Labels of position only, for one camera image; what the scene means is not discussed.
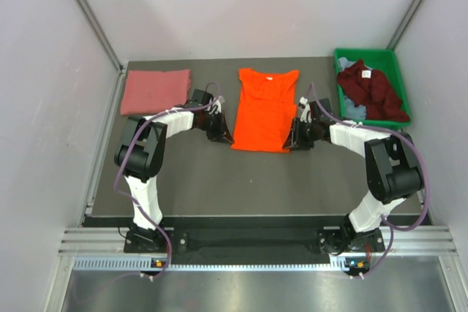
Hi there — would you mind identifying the light blue t-shirt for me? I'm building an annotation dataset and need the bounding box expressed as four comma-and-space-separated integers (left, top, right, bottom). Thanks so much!
338, 57, 366, 120

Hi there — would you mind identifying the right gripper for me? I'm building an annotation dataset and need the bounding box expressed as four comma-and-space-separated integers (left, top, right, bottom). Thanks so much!
283, 117, 320, 151

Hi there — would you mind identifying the right corner aluminium post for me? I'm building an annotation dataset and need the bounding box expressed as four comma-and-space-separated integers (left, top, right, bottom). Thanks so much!
386, 0, 425, 51

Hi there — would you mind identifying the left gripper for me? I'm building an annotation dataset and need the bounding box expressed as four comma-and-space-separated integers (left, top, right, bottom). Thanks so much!
197, 110, 234, 144

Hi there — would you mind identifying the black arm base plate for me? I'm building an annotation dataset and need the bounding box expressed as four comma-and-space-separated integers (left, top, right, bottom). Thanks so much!
124, 227, 385, 254

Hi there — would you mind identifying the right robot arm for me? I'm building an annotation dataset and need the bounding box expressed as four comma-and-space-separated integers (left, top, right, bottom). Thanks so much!
283, 97, 425, 256

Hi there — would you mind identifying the folded pink t-shirt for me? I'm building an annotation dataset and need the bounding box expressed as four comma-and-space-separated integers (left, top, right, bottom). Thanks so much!
120, 69, 191, 115

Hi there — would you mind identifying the orange t-shirt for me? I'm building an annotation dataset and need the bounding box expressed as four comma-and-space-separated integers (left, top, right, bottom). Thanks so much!
231, 68, 299, 153

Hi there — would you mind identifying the maroon t-shirt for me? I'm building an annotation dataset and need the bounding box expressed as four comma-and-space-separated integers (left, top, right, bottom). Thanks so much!
336, 59, 410, 123

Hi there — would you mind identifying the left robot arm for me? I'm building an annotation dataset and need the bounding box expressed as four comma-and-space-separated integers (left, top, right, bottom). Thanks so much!
114, 89, 234, 254

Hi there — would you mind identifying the left corner aluminium post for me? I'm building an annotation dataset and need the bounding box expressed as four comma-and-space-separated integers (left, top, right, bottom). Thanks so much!
75, 0, 124, 72

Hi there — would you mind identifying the grey slotted cable duct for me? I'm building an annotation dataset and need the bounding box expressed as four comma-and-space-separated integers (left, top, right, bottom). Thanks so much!
73, 256, 368, 273

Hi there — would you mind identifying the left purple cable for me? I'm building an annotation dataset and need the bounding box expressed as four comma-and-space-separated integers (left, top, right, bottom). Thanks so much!
114, 81, 222, 280

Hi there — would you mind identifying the corner aluminium post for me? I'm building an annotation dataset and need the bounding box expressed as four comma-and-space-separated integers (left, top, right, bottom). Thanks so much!
386, 0, 425, 51
75, 0, 124, 72

